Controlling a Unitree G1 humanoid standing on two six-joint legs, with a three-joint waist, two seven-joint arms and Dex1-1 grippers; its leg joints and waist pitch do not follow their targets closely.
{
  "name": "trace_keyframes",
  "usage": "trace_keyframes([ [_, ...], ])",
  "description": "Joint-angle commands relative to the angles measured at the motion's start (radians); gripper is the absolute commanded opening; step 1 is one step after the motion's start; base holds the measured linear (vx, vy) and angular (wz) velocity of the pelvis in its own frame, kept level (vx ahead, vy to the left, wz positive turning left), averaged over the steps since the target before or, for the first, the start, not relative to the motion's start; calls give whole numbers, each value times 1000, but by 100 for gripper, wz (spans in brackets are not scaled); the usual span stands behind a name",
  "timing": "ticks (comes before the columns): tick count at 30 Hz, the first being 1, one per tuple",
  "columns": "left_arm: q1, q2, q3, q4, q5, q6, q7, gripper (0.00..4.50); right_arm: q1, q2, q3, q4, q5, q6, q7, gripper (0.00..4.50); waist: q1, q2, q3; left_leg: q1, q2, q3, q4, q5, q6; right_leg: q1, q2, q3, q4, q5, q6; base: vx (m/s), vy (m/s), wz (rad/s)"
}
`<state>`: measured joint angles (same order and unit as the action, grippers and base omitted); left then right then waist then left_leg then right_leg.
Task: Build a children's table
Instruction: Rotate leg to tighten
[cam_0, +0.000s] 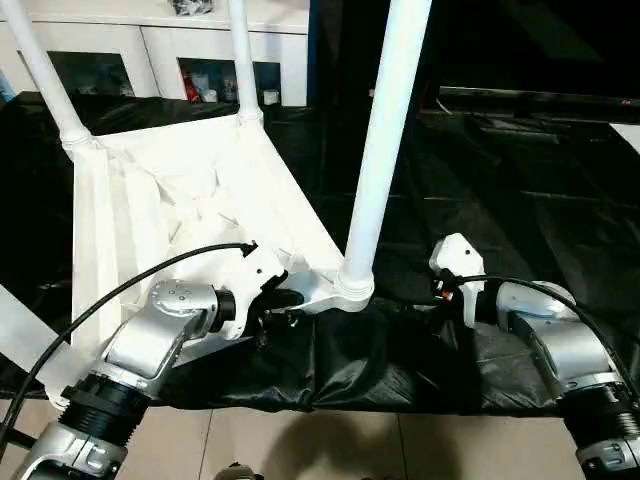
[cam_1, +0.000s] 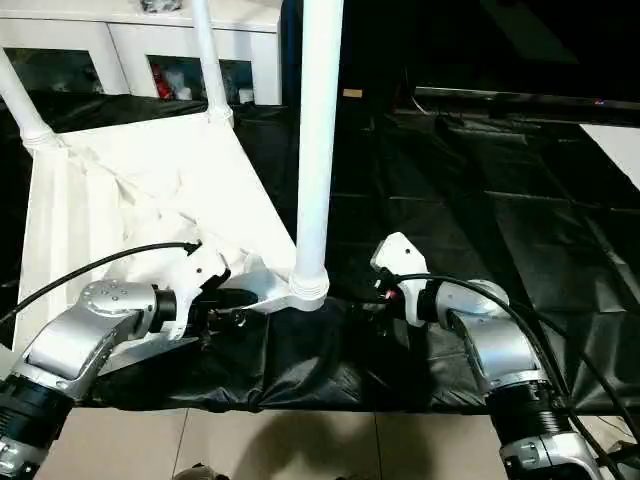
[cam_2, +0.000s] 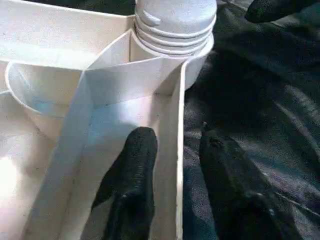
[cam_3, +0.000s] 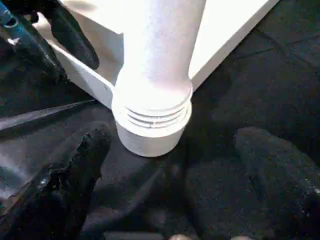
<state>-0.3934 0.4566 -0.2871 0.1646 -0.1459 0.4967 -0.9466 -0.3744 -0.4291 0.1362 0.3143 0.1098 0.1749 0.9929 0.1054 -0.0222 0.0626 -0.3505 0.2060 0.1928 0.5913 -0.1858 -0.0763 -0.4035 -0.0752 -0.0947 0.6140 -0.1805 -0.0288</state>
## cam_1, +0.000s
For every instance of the small yellow label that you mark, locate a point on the small yellow label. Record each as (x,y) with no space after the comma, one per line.
(353,93)

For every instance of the white sideboard with glass doors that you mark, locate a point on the white sideboard with glass doors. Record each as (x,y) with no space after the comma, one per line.
(65,35)

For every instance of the white plastic table leg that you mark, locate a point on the white plastic table leg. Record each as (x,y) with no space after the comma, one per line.
(317,150)
(20,100)
(210,60)

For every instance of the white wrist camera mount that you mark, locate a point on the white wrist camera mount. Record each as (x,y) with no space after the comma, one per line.
(400,255)
(200,265)

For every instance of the flat white board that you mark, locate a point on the flat white board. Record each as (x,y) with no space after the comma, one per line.
(620,150)

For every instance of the long black bar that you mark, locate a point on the long black bar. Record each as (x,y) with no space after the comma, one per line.
(525,99)

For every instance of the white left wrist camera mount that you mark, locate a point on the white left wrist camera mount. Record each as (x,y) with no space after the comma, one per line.
(200,265)

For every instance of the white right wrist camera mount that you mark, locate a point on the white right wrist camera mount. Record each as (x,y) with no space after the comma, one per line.
(400,255)

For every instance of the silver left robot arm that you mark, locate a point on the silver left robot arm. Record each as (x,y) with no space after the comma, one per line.
(75,340)

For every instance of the small red box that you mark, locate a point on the small red box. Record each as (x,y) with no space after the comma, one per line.
(161,82)

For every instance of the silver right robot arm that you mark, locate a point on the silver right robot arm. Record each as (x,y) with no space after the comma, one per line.
(500,345)

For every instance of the black glossy mat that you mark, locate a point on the black glossy mat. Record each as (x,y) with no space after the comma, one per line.
(475,225)

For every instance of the dark patterned ornament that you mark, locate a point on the dark patterned ornament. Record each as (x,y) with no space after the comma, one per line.
(160,5)

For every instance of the grey robot torso front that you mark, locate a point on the grey robot torso front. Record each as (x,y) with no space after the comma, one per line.
(202,472)

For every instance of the white plastic table top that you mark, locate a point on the white plastic table top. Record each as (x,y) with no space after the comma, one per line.
(125,200)

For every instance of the black floor rod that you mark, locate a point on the black floor rod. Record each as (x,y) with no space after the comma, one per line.
(622,450)

